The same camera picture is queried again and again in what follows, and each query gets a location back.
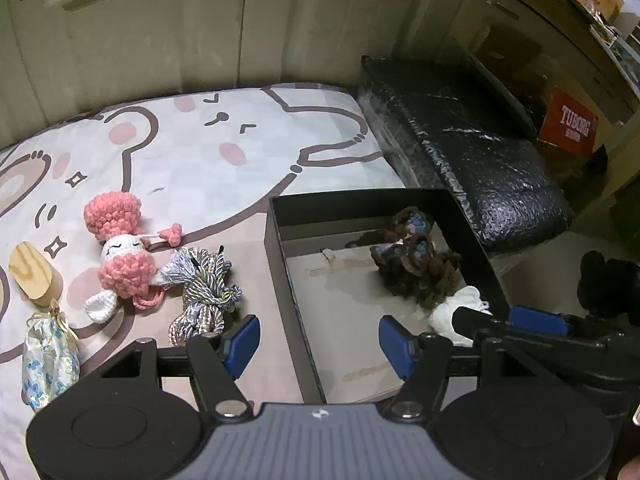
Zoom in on brown crochet toy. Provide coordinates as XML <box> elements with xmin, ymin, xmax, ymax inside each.
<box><xmin>370</xmin><ymin>206</ymin><xmax>463</xmax><ymax>311</ymax></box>

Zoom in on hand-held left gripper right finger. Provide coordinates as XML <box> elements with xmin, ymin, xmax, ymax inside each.
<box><xmin>378</xmin><ymin>315</ymin><xmax>548</xmax><ymax>423</ymax></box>

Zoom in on black wrapped block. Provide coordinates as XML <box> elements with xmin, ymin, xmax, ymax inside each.
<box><xmin>357</xmin><ymin>55</ymin><xmax>576</xmax><ymax>253</ymax></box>

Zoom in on black cardboard box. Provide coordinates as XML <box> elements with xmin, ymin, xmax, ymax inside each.
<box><xmin>263</xmin><ymin>187</ymin><xmax>511</xmax><ymax>406</ymax></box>

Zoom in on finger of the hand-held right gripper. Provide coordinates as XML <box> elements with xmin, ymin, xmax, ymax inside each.
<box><xmin>451</xmin><ymin>306</ymin><xmax>513</xmax><ymax>348</ymax></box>
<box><xmin>509</xmin><ymin>305</ymin><xmax>571</xmax><ymax>339</ymax></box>

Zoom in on blue floral drawstring pouch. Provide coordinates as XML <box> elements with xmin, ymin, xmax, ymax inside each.
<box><xmin>21</xmin><ymin>304</ymin><xmax>81</xmax><ymax>413</ymax></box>

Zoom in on grey gold twisted cord bundle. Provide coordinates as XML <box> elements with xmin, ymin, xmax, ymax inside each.
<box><xmin>160</xmin><ymin>245</ymin><xmax>243</xmax><ymax>346</ymax></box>

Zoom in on pink crochet doll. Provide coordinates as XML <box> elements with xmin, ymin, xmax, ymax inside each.
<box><xmin>82</xmin><ymin>190</ymin><xmax>183</xmax><ymax>323</ymax></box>

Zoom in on oval wooden block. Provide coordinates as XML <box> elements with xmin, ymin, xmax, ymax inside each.
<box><xmin>7</xmin><ymin>241</ymin><xmax>64</xmax><ymax>307</ymax></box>

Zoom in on red cardboard box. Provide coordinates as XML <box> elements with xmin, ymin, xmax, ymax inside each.
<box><xmin>539</xmin><ymin>87</ymin><xmax>599</xmax><ymax>156</ymax></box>

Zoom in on cream cabinet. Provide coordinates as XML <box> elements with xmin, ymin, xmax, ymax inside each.
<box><xmin>0</xmin><ymin>0</ymin><xmax>631</xmax><ymax>153</ymax></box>

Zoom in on cartoon bear printed blanket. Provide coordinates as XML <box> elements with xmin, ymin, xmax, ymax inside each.
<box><xmin>0</xmin><ymin>82</ymin><xmax>407</xmax><ymax>461</ymax></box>

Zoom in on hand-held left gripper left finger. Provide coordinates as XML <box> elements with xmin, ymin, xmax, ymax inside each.
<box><xmin>97</xmin><ymin>314</ymin><xmax>262</xmax><ymax>420</ymax></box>

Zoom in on white fabric piece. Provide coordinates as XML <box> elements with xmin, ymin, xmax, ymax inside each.
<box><xmin>427</xmin><ymin>285</ymin><xmax>493</xmax><ymax>348</ymax></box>

